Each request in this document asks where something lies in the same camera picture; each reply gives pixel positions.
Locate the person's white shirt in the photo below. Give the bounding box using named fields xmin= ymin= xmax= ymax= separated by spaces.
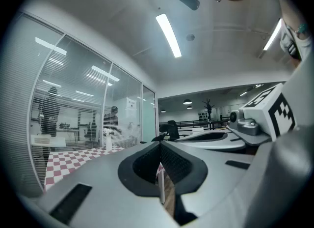
xmin=255 ymin=18 xmax=314 ymax=228

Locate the glass partition with blinds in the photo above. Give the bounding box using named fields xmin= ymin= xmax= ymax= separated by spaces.
xmin=0 ymin=10 xmax=157 ymax=198

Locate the pink white checkered tablecloth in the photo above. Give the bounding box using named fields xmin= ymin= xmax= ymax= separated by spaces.
xmin=45 ymin=146 xmax=166 ymax=204

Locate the white paper notice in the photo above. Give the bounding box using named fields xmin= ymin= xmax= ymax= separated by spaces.
xmin=126 ymin=98 xmax=137 ymax=118

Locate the black crossbody strap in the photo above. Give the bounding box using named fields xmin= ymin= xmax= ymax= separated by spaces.
xmin=286 ymin=27 xmax=302 ymax=60

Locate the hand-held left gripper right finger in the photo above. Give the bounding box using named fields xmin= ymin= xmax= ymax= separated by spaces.
xmin=160 ymin=140 xmax=256 ymax=220

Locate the black office chair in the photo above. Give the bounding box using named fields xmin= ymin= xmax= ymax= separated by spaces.
xmin=152 ymin=120 xmax=181 ymax=142

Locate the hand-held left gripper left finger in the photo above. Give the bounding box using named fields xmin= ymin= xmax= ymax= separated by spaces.
xmin=36 ymin=141 xmax=182 ymax=228

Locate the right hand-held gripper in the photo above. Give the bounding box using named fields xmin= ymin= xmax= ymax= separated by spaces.
xmin=176 ymin=83 xmax=297 ymax=152

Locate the teal bead necklace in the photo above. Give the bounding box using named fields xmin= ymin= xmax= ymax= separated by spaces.
xmin=286 ymin=23 xmax=310 ymax=35

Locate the black coat stand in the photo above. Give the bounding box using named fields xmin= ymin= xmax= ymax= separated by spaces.
xmin=203 ymin=98 xmax=214 ymax=129

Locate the long ceiling light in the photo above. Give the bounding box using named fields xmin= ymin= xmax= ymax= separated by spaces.
xmin=262 ymin=18 xmax=283 ymax=51
xmin=155 ymin=13 xmax=182 ymax=58

